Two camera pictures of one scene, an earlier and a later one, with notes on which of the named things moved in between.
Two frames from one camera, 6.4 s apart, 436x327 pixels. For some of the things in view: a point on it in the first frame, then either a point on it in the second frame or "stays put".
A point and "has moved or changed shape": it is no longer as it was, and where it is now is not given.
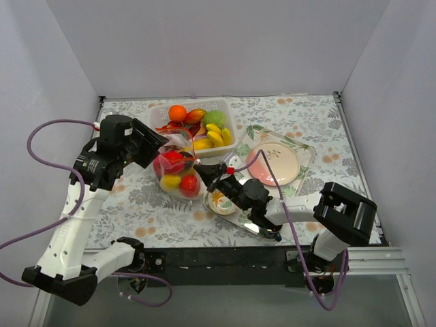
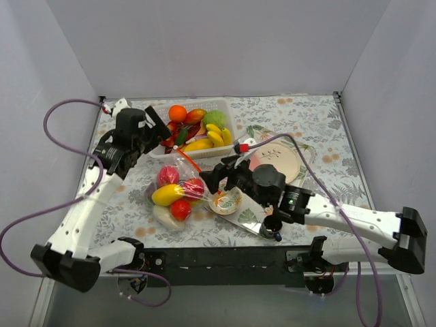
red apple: (174, 162) → (180, 210)
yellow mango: (170, 182) → (166, 195)
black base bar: (231, 268) stays put
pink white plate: (283, 161) stays put
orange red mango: (194, 116) stays put
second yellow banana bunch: (219, 138) stays put
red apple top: (159, 166) → (167, 174)
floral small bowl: (220, 204) stays put
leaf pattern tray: (251, 138) stays put
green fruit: (215, 117) stays put
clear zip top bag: (176, 165) has moved or changed shape
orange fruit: (177, 113) stays put
